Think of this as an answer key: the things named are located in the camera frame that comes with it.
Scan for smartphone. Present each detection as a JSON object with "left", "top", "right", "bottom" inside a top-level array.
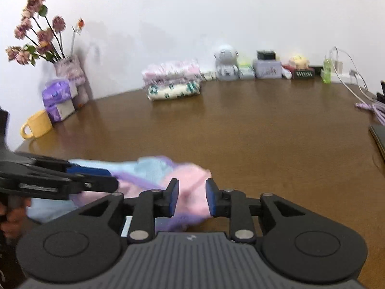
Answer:
[{"left": 368, "top": 123, "right": 385, "bottom": 161}]

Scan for green and white packets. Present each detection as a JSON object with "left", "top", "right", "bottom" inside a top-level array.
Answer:
[{"left": 237, "top": 63, "right": 256, "bottom": 80}]

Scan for purple soft tissue pack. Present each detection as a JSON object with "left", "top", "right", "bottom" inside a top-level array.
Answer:
[{"left": 42, "top": 78, "right": 78, "bottom": 106}]

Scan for folded pink floral cloth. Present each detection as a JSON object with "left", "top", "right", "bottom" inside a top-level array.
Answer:
[{"left": 142, "top": 60, "right": 203, "bottom": 86}]

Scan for person's left hand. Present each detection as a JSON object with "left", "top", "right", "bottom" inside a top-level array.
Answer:
[{"left": 0, "top": 200, "right": 32, "bottom": 240}]

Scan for pink and blue mesh vest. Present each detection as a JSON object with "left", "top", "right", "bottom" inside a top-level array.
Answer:
[{"left": 27, "top": 156, "right": 212, "bottom": 232}]

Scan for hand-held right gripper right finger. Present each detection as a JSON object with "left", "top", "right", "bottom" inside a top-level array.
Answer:
[{"left": 205, "top": 178, "right": 304, "bottom": 244}]

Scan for purple and white tissue box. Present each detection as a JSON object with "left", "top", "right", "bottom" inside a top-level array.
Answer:
[{"left": 45, "top": 98, "right": 76, "bottom": 123}]

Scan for dried pink rose bouquet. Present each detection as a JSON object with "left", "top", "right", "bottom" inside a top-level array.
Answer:
[{"left": 5, "top": 0, "right": 85, "bottom": 66}]

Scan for white charging cable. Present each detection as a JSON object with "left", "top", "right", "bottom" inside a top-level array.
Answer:
[{"left": 331, "top": 46, "right": 379, "bottom": 103}]

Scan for green spray bottle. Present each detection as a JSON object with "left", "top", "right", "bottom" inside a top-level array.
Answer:
[{"left": 322, "top": 56, "right": 333, "bottom": 84}]

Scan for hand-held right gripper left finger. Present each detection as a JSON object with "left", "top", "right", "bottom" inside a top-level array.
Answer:
[{"left": 80, "top": 178, "right": 180, "bottom": 244}]

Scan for small yellow ornament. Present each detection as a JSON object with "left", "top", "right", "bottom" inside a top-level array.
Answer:
[{"left": 289, "top": 54, "right": 310, "bottom": 68}]

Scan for folded cream green-flower cloth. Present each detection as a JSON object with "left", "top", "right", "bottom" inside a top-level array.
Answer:
[{"left": 147, "top": 81, "right": 201, "bottom": 101}]

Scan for yellow ceramic mug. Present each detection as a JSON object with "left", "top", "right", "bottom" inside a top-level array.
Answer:
[{"left": 20, "top": 110, "right": 54, "bottom": 140}]

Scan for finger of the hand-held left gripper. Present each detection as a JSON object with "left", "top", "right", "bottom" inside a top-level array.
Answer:
[
  {"left": 11, "top": 153, "right": 112, "bottom": 177},
  {"left": 0, "top": 171, "right": 119, "bottom": 201}
]

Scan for white robot figure speaker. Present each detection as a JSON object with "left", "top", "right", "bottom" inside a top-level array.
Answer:
[{"left": 213, "top": 45, "right": 239, "bottom": 81}]

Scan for black box with white print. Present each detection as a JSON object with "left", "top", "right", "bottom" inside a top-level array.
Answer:
[{"left": 292, "top": 68, "right": 316, "bottom": 80}]

